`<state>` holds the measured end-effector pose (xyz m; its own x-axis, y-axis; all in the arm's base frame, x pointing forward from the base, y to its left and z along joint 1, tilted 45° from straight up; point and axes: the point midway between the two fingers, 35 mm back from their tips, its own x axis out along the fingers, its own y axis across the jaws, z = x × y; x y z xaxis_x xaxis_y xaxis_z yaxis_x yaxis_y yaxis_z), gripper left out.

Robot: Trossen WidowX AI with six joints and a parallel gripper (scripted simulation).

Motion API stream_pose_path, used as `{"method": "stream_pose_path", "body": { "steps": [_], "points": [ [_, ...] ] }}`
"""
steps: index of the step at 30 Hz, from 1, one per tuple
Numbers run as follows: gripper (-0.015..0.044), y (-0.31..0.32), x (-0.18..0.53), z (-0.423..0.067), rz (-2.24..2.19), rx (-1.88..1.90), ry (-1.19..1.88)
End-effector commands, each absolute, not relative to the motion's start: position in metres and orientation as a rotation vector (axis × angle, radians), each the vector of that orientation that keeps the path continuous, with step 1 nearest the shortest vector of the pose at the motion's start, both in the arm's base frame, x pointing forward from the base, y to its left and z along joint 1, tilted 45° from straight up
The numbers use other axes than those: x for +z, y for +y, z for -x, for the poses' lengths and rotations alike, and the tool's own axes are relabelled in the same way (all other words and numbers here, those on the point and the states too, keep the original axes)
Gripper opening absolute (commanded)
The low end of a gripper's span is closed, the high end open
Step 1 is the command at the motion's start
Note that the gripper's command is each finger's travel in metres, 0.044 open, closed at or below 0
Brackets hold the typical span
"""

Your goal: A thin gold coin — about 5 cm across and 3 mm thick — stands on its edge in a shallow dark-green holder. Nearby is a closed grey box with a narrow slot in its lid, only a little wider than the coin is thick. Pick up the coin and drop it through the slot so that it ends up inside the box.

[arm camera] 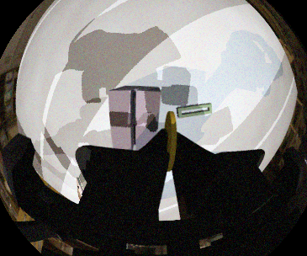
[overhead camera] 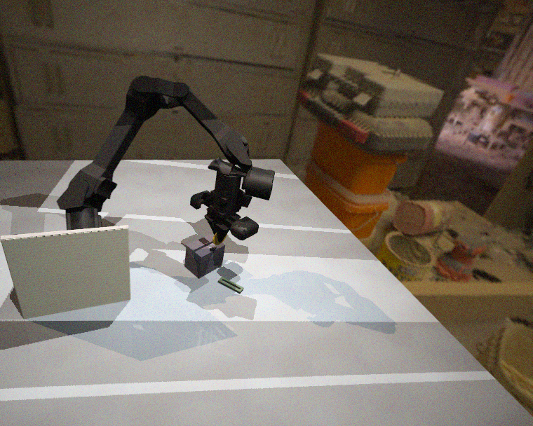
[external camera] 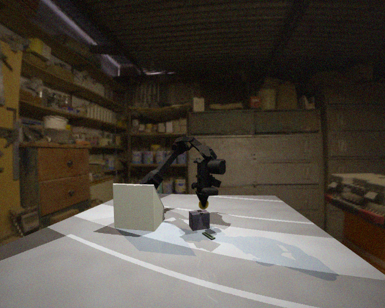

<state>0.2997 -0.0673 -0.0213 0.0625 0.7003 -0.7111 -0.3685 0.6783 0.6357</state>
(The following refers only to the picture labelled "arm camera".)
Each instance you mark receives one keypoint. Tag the dark green slotted holder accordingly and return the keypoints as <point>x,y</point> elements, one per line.
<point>196,106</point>

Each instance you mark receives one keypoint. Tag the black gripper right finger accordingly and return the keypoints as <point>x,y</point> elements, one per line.
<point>197,171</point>

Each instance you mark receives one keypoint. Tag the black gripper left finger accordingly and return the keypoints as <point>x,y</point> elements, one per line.
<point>143,169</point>

